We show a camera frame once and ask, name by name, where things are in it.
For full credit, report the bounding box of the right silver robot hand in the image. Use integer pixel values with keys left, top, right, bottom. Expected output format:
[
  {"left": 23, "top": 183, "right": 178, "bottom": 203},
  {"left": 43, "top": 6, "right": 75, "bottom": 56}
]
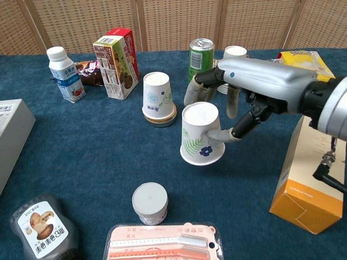
[{"left": 183, "top": 57, "right": 326, "bottom": 144}]

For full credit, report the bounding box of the paper cup with fern print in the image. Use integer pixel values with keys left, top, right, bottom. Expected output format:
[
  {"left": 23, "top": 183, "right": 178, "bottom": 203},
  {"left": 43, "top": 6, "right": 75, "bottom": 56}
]
[{"left": 179, "top": 101, "right": 226, "bottom": 166}]

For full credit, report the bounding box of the paper cup with text print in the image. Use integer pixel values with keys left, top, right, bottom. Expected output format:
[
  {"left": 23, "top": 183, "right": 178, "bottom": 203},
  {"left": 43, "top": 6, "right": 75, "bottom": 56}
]
[{"left": 142, "top": 71, "right": 175, "bottom": 121}]

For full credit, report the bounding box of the stack of white paper cups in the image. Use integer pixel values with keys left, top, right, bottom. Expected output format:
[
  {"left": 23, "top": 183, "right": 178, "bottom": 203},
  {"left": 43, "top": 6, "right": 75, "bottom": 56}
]
[{"left": 216, "top": 45, "right": 248, "bottom": 95}]

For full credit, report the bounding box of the yellow snack bag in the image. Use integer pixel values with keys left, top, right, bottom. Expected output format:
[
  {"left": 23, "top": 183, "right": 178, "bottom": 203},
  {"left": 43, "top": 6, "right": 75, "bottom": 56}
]
[{"left": 279, "top": 50, "right": 336, "bottom": 82}]

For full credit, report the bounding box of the green drink can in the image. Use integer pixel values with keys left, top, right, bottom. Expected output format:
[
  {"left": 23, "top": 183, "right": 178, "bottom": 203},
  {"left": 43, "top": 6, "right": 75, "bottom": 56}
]
[{"left": 188, "top": 38, "right": 215, "bottom": 85}]

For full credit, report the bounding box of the wood rattan folding screen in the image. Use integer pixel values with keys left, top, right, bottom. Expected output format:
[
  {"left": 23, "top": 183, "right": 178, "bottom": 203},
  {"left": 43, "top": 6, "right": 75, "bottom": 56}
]
[{"left": 0, "top": 0, "right": 347, "bottom": 56}]

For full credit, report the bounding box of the beige and orange carton box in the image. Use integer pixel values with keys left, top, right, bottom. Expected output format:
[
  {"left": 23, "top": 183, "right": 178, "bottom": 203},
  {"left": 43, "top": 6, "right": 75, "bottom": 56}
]
[{"left": 269, "top": 115, "right": 347, "bottom": 235}]

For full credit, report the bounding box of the red carton box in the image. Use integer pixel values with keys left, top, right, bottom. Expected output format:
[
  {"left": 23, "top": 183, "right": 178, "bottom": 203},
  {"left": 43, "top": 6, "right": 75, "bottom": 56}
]
[{"left": 105, "top": 27, "right": 140, "bottom": 82}]

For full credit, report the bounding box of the green brown drink carton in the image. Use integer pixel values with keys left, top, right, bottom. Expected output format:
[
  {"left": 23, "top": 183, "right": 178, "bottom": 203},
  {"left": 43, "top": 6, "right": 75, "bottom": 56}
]
[{"left": 92, "top": 35, "right": 139, "bottom": 101}]

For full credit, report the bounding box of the small jar with white lid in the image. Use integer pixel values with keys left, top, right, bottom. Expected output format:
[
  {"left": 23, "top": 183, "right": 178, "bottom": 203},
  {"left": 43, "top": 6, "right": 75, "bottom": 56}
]
[{"left": 132, "top": 182, "right": 169, "bottom": 226}]

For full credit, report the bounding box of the blue felt table cover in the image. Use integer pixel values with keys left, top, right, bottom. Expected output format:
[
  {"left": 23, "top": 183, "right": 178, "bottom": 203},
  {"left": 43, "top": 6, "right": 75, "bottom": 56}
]
[{"left": 0, "top": 48, "right": 347, "bottom": 260}]

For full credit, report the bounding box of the brown chocolate snack wrapper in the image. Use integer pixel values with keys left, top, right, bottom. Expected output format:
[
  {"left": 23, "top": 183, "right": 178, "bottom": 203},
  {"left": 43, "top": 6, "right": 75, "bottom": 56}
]
[{"left": 74, "top": 60, "right": 105, "bottom": 87}]

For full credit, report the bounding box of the pink razor blister pack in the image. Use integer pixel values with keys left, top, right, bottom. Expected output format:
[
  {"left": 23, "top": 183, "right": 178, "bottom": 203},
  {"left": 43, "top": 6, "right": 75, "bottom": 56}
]
[{"left": 102, "top": 222, "right": 224, "bottom": 260}]

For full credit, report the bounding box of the white milk bottle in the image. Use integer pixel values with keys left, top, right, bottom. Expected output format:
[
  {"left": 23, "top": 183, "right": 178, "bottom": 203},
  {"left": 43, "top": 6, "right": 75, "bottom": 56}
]
[{"left": 46, "top": 46, "right": 87, "bottom": 103}]

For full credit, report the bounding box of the long white carton box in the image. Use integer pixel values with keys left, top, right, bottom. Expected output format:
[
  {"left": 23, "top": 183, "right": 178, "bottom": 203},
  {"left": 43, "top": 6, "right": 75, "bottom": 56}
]
[{"left": 0, "top": 99, "right": 36, "bottom": 196}]

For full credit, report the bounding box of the dark sauce bottle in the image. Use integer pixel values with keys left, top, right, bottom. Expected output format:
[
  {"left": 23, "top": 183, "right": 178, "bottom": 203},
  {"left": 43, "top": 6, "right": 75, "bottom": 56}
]
[{"left": 9, "top": 193, "right": 82, "bottom": 260}]

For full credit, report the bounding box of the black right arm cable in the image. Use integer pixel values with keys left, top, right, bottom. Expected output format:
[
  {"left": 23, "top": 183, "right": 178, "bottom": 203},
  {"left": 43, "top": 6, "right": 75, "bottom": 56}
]
[{"left": 312, "top": 135, "right": 347, "bottom": 194}]

